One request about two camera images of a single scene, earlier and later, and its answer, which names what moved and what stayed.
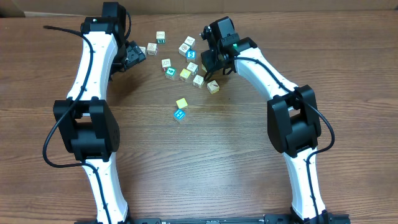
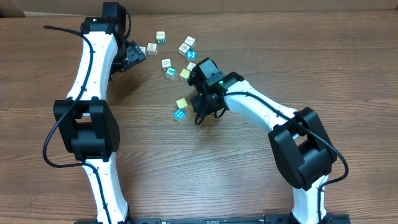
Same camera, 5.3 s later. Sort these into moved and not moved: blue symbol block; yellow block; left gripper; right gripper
Moved: right gripper
Not moved: blue symbol block; yellow block; left gripper
